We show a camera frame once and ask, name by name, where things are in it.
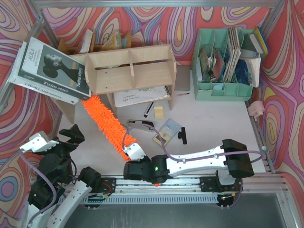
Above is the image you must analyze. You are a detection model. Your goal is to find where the orange chenille duster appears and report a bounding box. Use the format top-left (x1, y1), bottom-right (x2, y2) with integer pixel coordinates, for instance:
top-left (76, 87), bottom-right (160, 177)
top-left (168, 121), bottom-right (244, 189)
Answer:
top-left (81, 95), bottom-right (131, 162)

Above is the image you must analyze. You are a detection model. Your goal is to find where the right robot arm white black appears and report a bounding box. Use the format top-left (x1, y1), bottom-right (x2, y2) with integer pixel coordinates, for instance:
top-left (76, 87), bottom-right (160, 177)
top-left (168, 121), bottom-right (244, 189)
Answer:
top-left (123, 139), bottom-right (254, 184)

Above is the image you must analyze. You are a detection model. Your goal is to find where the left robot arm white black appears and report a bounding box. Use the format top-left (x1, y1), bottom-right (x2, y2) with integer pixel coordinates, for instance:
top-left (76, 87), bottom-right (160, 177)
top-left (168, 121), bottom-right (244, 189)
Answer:
top-left (19, 124), bottom-right (101, 228)

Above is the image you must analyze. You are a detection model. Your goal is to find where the wooden bookshelf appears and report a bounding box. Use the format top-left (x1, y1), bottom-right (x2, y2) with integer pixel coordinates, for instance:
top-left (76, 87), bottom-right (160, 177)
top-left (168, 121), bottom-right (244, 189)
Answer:
top-left (71, 44), bottom-right (177, 113)

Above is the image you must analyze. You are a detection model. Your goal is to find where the small calculator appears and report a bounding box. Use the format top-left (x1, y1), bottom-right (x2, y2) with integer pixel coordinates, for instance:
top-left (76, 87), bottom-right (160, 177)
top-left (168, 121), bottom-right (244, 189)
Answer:
top-left (152, 119), bottom-right (181, 146)

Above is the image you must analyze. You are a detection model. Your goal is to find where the silver black stapler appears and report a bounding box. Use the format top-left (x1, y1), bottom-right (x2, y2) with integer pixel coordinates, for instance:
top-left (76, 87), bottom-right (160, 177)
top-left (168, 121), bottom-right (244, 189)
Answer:
top-left (127, 120), bottom-right (154, 132)

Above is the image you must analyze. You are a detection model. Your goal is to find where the black white marker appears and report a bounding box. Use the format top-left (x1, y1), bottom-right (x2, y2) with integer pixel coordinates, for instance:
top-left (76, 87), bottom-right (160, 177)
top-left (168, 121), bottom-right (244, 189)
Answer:
top-left (143, 102), bottom-right (155, 118)

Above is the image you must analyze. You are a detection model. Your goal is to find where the spiral notebook under shelf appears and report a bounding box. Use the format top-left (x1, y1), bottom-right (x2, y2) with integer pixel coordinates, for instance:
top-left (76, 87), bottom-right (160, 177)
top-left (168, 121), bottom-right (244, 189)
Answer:
top-left (114, 86), bottom-right (170, 107)

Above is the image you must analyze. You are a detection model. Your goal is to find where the yellow sticky notes pad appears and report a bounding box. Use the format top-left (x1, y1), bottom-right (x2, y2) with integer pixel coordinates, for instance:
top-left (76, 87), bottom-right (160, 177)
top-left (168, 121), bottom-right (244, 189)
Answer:
top-left (154, 106), bottom-right (164, 119)

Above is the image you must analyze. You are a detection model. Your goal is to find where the white book under top book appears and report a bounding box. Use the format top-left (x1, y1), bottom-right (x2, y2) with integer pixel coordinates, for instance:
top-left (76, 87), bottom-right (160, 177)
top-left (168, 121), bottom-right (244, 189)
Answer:
top-left (8, 42), bottom-right (79, 105)

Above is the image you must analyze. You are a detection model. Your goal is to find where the black white Twins story book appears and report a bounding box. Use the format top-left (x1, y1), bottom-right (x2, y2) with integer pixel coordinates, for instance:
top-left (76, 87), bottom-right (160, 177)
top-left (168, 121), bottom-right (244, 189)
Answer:
top-left (19, 37), bottom-right (91, 100)

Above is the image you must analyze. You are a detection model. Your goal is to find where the brown wooden book rack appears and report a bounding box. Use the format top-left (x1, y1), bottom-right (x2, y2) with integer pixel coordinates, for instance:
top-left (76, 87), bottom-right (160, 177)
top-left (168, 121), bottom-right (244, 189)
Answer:
top-left (57, 30), bottom-right (133, 54)

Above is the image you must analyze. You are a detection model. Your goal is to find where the pink pig figurine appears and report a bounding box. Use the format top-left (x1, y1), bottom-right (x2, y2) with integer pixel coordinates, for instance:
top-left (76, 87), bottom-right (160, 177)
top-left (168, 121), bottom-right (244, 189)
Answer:
top-left (247, 100), bottom-right (265, 121)

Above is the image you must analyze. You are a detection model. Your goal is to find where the red booklet in organizer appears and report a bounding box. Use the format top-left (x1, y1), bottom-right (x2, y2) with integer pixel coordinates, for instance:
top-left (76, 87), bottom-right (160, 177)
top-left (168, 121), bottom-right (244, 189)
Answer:
top-left (212, 48), bottom-right (226, 79)

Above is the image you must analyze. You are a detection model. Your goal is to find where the stack of thin beige books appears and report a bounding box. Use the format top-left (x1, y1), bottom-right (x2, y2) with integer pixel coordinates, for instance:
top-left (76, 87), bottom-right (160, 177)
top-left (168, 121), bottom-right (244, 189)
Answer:
top-left (223, 27), bottom-right (241, 83)

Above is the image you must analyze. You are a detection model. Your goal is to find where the mint green desk organizer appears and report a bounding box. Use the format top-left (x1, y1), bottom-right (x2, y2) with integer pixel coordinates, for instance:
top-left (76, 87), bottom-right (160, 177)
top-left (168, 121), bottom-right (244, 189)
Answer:
top-left (191, 28), bottom-right (253, 101)

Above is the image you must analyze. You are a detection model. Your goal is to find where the open white book in organizer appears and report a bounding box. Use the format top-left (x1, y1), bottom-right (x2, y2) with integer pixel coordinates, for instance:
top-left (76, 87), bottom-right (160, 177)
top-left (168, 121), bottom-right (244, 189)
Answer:
top-left (245, 57), bottom-right (261, 87)

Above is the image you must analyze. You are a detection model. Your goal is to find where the blue yellow book in organizer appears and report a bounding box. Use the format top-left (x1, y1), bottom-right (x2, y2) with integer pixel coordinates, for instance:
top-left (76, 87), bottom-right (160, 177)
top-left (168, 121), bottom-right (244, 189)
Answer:
top-left (248, 27), bottom-right (268, 55)

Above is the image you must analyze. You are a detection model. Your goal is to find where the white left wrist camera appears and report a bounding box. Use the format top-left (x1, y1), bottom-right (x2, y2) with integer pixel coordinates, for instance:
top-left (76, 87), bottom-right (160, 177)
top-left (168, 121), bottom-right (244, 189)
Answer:
top-left (20, 131), bottom-right (59, 153)

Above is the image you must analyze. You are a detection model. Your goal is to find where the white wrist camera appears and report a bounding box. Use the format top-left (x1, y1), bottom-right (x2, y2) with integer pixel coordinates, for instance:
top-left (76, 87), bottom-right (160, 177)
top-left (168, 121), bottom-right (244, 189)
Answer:
top-left (123, 143), bottom-right (149, 162)
top-left (20, 131), bottom-right (59, 153)

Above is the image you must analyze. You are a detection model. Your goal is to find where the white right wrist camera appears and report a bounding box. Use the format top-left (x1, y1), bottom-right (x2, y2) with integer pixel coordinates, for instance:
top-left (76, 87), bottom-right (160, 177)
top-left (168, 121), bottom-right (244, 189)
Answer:
top-left (123, 143), bottom-right (149, 162)

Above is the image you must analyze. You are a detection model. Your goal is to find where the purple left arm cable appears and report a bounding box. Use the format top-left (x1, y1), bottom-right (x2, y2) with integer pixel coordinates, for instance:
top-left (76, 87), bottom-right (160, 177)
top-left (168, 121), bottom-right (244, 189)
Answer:
top-left (19, 149), bottom-right (60, 221)

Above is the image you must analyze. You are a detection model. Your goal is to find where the aluminium mounting rail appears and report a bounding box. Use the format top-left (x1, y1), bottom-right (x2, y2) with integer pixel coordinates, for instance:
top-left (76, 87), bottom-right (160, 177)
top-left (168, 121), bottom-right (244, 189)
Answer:
top-left (110, 173), bottom-right (287, 195)

